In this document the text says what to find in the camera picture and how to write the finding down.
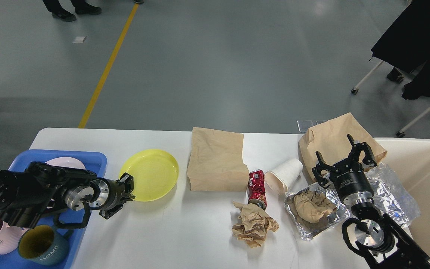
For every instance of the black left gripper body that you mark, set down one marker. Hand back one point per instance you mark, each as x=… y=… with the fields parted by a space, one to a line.
x=105 y=193

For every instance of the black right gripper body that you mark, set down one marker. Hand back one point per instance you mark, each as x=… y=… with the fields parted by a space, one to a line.
x=351 y=183

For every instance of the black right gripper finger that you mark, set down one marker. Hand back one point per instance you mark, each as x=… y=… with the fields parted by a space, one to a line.
x=353 y=162
x=319 y=167

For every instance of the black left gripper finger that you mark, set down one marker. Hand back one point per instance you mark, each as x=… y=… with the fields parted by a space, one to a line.
x=127 y=182
x=106 y=214

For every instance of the yellow plastic plate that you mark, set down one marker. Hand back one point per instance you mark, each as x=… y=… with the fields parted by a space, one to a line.
x=155 y=173

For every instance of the dark teal mug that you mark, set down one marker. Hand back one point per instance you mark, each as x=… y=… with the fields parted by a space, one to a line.
x=44 y=245

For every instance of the brown paper bag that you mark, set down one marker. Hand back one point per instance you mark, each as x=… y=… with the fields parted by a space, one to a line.
x=216 y=161
x=331 y=140

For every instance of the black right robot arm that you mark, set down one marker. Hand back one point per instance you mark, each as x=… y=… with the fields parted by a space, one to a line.
x=370 y=234

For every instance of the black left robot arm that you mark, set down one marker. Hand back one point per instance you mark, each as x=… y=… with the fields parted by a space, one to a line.
x=66 y=193

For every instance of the crumpled paper ball in foil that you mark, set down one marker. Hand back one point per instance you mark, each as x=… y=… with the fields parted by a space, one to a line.
x=312 y=206

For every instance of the crumpled aluminium foil sheet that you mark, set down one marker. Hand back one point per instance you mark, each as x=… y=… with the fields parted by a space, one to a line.
x=391 y=197

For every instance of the white paper cup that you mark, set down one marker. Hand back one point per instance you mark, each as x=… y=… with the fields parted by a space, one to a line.
x=282 y=178

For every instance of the pink round plate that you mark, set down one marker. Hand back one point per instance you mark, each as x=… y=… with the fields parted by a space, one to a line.
x=70 y=162

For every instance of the aluminium foil tray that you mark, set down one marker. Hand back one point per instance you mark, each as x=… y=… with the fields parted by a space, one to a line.
x=308 y=231

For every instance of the beige plastic bin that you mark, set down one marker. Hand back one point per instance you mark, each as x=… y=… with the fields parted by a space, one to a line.
x=410 y=159

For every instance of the clear plastic piece on floor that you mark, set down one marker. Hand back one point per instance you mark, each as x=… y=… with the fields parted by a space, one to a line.
x=304 y=125

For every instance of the crushed red soda can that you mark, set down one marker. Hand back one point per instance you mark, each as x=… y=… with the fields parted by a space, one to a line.
x=256 y=189

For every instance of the crumpled brown paper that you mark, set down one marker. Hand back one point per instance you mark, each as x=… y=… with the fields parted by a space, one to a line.
x=253 y=224

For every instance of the black jacket on chair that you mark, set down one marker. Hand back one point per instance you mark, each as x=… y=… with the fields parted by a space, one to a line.
x=406 y=46

